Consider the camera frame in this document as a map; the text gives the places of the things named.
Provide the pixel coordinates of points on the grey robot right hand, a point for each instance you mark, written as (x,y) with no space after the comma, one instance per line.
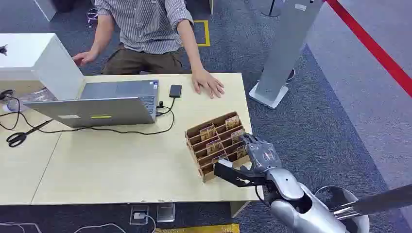
(262,156)

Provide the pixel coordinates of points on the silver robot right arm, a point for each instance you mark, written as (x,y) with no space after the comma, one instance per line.
(289,188)

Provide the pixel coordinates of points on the printed brown card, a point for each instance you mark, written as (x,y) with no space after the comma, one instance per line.
(214,146)
(237,136)
(241,152)
(208,132)
(232,122)

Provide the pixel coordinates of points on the pale table leg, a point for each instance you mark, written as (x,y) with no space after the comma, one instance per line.
(238,207)

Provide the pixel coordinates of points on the wooden card box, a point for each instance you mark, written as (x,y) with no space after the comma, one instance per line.
(206,175)

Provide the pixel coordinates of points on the person's left hand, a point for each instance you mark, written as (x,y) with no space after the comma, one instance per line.
(207,83)

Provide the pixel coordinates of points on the person's hand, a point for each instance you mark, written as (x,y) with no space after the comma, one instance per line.
(84,58)
(207,83)

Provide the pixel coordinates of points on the yellow floor plate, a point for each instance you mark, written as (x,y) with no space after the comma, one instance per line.
(199,229)

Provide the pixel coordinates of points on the small black drive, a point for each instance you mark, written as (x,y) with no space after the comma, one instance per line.
(175,91)

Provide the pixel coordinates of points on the metal floor plate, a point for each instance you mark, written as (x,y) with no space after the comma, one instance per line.
(165,212)

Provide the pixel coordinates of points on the grey standing pillar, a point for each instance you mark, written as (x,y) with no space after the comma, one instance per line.
(286,45)

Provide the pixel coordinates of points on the dark grey robot strut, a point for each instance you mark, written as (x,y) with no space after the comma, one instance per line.
(379,201)

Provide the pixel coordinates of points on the floor socket with white plug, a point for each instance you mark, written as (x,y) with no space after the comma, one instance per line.
(139,215)

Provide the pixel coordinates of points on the black stanchion base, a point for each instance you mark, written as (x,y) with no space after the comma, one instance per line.
(272,13)

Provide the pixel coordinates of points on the red barrier belt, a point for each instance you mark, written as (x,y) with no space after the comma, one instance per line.
(373,46)

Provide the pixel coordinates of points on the grey laptop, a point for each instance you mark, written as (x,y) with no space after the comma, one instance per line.
(96,112)

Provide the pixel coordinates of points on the person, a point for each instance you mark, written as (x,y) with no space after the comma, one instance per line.
(148,25)

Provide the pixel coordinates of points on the person's right hand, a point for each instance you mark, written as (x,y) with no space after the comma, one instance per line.
(84,58)

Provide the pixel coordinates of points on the black scissors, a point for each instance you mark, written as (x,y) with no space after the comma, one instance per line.
(32,129)

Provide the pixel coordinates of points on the clear plastic bag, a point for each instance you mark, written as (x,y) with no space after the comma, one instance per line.
(35,96)

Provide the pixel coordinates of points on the white box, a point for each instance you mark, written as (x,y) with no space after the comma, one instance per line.
(42,61)

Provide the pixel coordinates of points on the white cabinet corner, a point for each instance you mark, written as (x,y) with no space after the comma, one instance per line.
(46,8)

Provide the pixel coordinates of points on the small black clip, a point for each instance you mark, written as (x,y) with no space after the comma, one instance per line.
(3,49)

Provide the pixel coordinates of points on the black right wrist camera bracket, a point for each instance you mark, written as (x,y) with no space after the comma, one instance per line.
(231,175)

